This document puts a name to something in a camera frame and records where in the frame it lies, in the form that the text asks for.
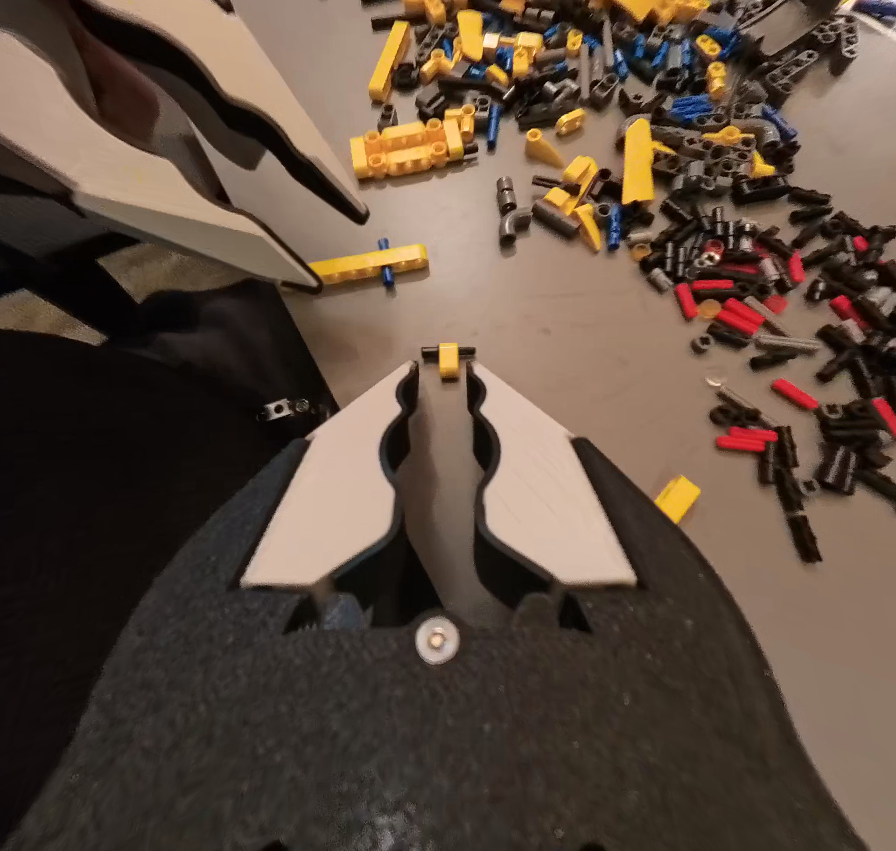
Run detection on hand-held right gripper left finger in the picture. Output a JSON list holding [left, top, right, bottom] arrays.
[[240, 361, 421, 610]]

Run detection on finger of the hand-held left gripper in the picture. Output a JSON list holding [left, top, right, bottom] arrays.
[[52, 0, 371, 227], [0, 28, 324, 297]]

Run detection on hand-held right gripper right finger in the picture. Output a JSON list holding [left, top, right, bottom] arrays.
[[465, 361, 639, 607]]

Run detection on yellow holed beam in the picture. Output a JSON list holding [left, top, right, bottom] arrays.
[[308, 244, 429, 286], [654, 476, 701, 523]]

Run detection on metal clip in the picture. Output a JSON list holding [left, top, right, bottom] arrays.
[[255, 396, 314, 424]]

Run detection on yellow brick assembly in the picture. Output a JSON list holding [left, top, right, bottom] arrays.
[[350, 119, 468, 180]]

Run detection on person's black sweater torso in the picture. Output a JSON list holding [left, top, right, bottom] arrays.
[[0, 284, 340, 831]]

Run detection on pile of black red pins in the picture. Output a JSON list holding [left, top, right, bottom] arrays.
[[640, 186, 896, 565]]

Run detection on long yellow fairing panel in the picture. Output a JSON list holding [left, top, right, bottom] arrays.
[[622, 118, 657, 206]]

